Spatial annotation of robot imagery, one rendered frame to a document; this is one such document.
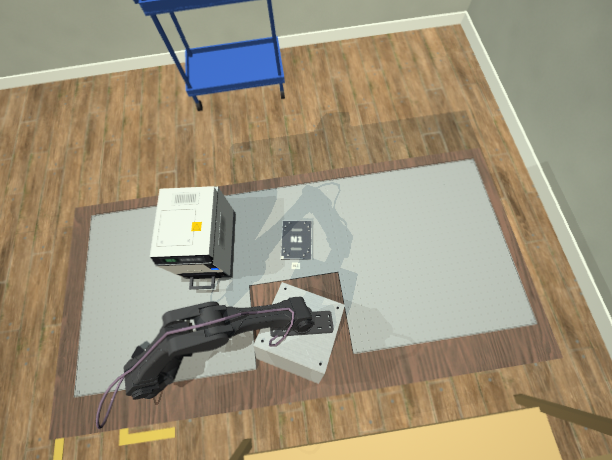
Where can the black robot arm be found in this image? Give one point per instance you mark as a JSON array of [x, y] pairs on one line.
[[143, 379]]

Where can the grey heat sealer housing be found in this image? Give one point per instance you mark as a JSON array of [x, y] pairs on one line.
[[194, 234]]

